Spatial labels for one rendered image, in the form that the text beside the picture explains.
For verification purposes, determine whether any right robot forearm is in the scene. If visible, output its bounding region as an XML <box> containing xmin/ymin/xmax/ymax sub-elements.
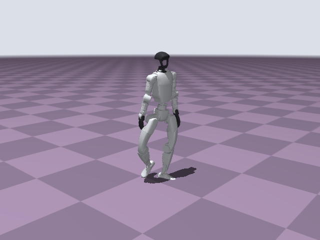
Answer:
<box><xmin>138</xmin><ymin>95</ymin><xmax>149</xmax><ymax>119</ymax></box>

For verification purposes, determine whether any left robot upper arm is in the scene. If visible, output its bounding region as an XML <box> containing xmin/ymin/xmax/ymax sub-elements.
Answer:
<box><xmin>171</xmin><ymin>71</ymin><xmax>179</xmax><ymax>97</ymax></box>

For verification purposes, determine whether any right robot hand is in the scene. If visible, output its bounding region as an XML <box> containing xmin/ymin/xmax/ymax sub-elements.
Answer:
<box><xmin>138</xmin><ymin>115</ymin><xmax>145</xmax><ymax>130</ymax></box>

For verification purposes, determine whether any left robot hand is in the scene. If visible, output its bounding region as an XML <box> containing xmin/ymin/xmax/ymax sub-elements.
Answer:
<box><xmin>173</xmin><ymin>109</ymin><xmax>181</xmax><ymax>127</ymax></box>

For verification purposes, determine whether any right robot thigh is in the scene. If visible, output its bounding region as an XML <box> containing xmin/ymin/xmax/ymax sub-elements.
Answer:
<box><xmin>138</xmin><ymin>113</ymin><xmax>158</xmax><ymax>155</ymax></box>

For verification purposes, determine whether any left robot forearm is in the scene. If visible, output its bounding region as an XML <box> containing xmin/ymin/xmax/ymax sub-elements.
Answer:
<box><xmin>171</xmin><ymin>95</ymin><xmax>179</xmax><ymax>114</ymax></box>

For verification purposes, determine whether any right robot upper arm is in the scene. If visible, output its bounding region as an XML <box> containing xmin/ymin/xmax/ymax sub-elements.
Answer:
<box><xmin>144</xmin><ymin>74</ymin><xmax>157</xmax><ymax>103</ymax></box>

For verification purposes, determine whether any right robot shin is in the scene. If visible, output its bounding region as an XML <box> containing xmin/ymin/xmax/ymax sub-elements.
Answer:
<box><xmin>137</xmin><ymin>150</ymin><xmax>151</xmax><ymax>168</ymax></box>

